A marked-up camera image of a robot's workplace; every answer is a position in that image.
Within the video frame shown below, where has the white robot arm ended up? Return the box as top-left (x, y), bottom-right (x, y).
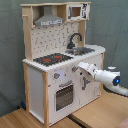
top-left (78, 62), bottom-right (128, 97)

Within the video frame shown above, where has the metal toy sink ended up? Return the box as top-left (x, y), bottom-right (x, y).
top-left (65, 47), bottom-right (95, 55)

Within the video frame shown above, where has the black toy stovetop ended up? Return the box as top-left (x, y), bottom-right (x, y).
top-left (34, 53), bottom-right (71, 66)

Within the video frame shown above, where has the right red stove knob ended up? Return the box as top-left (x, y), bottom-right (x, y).
top-left (72, 66), bottom-right (78, 72)

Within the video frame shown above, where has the red stove knob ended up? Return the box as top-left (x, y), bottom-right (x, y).
top-left (54, 73), bottom-right (60, 79)
top-left (72, 66), bottom-right (78, 72)

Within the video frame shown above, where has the toy microwave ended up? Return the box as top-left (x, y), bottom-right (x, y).
top-left (67, 3), bottom-right (90, 21)

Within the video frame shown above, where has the black toy faucet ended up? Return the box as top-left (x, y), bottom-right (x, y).
top-left (67, 33), bottom-right (82, 49)

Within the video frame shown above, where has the white oven door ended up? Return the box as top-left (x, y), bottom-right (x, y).
top-left (48, 79), bottom-right (81, 125)

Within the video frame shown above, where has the left red stove knob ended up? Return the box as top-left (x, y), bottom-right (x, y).
top-left (54, 73), bottom-right (60, 79)

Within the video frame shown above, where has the grey range hood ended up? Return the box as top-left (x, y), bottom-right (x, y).
top-left (35, 5), bottom-right (64, 27)

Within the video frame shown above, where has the wooden toy kitchen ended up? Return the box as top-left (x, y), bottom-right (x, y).
top-left (22, 2), bottom-right (105, 127)

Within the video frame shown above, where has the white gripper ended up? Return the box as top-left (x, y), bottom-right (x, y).
top-left (78, 62), bottom-right (98, 81)

